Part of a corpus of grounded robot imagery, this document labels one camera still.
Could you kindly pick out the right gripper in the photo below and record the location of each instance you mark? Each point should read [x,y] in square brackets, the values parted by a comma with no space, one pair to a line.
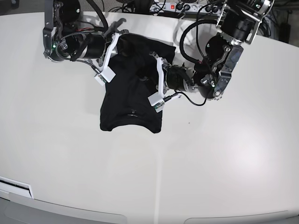
[101,49]

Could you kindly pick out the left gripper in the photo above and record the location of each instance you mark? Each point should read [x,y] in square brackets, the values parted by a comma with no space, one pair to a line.
[174,77]

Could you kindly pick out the black t-shirt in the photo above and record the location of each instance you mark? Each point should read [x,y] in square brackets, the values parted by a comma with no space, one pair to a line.
[126,98]

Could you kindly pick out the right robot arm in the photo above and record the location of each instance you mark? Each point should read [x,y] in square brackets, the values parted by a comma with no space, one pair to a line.
[67,37]

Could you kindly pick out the white power strip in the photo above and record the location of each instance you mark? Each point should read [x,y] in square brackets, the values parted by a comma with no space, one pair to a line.
[185,8]

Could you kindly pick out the black box on floor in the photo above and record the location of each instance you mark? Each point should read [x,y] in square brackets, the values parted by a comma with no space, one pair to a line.
[284,32]

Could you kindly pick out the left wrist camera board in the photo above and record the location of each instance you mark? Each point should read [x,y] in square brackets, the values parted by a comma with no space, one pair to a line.
[156,101]

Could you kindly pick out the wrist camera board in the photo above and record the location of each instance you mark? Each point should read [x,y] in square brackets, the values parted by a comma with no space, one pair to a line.
[156,101]
[105,76]

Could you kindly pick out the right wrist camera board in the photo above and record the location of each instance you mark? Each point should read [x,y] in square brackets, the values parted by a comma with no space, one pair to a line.
[105,76]

